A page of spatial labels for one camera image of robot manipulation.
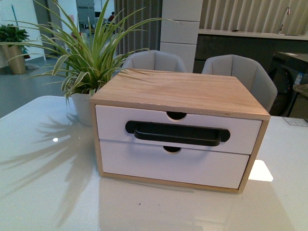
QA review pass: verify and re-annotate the right grey chair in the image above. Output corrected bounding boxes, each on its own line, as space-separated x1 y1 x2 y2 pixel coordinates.
202 54 278 112

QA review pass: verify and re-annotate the black drawer handle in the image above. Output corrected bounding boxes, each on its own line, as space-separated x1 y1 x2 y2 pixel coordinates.
125 120 231 147

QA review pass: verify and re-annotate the green spider plant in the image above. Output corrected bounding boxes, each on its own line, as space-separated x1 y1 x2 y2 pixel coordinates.
11 1 163 98

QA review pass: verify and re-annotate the grey chair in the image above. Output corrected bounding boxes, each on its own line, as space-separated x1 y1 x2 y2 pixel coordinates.
122 50 187 73
202 54 278 112

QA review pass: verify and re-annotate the kitchen counter with faucet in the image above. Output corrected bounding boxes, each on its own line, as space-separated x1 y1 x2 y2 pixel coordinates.
193 0 308 73

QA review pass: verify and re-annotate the white drawer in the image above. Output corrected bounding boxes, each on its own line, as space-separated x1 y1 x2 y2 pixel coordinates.
100 140 249 189
95 105 262 154

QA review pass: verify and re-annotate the background potted plant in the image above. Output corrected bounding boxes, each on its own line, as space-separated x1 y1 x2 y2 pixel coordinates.
0 24 29 46

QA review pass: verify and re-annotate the tan background planter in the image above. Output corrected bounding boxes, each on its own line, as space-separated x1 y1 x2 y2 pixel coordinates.
0 45 26 75

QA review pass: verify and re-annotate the white plant pot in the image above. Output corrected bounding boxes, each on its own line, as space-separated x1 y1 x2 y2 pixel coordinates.
71 91 93 127

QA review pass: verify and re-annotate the left grey chair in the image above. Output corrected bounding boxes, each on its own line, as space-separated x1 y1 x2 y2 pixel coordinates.
122 50 187 73

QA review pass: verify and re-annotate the white pillar cabinet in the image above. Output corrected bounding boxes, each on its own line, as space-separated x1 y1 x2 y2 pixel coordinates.
160 0 203 73

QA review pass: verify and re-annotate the wooden drawer cabinet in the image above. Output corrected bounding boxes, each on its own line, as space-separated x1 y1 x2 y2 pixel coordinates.
90 69 270 193

